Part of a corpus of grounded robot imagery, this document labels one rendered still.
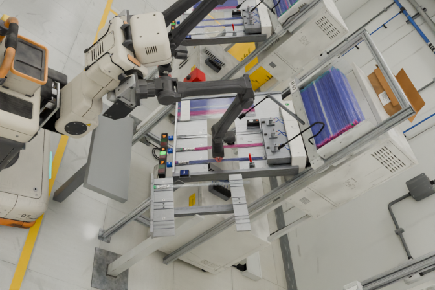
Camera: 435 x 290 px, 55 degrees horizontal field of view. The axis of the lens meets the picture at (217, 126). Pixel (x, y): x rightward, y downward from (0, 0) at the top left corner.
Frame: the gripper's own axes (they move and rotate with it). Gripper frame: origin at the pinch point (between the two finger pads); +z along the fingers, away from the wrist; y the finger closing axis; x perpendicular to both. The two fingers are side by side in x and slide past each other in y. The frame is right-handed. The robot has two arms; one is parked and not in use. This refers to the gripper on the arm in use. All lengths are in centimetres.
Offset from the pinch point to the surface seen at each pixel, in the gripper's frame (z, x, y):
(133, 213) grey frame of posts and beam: 26, 53, -15
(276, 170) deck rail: 0.5, -31.8, -9.9
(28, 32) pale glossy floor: -19, 143, 128
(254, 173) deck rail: 1.5, -19.5, -10.0
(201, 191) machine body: 30.3, 12.5, 1.8
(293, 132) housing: -7.1, -44.7, 11.9
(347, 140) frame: -21, -68, -11
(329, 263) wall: 161, -89, 17
